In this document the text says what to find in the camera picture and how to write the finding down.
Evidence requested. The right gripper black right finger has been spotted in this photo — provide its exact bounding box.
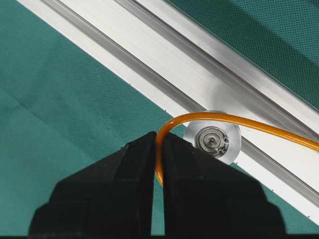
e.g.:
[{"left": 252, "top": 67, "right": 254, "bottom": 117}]
[{"left": 162, "top": 134, "right": 286, "bottom": 236}]

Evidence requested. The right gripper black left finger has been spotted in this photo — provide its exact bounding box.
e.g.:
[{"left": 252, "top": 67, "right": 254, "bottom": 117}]
[{"left": 28, "top": 131, "right": 156, "bottom": 236}]

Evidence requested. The orange rubber band ring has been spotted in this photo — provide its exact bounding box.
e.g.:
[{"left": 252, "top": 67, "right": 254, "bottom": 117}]
[{"left": 155, "top": 111, "right": 319, "bottom": 187}]

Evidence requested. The silver pulley shaft near ring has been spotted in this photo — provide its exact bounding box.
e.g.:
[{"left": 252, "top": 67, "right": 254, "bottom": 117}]
[{"left": 183, "top": 120, "right": 241, "bottom": 165}]

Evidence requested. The silver aluminium extrusion rail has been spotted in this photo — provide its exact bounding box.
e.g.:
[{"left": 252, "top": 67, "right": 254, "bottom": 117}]
[{"left": 16, "top": 0, "right": 319, "bottom": 226}]

